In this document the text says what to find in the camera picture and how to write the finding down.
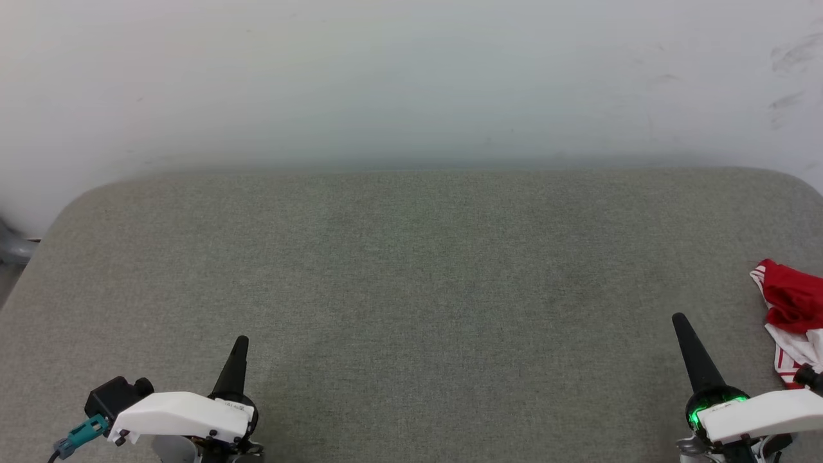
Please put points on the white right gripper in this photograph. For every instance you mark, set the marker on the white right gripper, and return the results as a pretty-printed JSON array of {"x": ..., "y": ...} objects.
[{"x": 765, "y": 411}]

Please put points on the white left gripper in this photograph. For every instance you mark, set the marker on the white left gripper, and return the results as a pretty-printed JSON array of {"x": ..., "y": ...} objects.
[{"x": 180, "y": 415}]

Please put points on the red and white garment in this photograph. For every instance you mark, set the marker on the red and white garment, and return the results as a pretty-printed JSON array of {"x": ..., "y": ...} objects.
[{"x": 794, "y": 302}]

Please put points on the grey fabric sofa cushion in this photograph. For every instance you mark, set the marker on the grey fabric sofa cushion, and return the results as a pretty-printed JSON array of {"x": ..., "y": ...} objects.
[{"x": 411, "y": 289}]

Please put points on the grey pipe beside sofa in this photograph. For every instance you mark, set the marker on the grey pipe beside sofa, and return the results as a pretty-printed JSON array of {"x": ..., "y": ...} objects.
[{"x": 13, "y": 247}]

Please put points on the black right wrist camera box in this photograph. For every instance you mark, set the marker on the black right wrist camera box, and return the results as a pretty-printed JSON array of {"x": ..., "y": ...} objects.
[{"x": 811, "y": 378}]

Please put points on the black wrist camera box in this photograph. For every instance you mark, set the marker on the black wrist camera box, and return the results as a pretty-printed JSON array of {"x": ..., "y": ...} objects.
[
  {"x": 116, "y": 395},
  {"x": 811, "y": 378}
]

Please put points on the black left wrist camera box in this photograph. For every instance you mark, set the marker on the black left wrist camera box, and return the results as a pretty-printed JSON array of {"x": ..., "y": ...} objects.
[{"x": 116, "y": 395}]

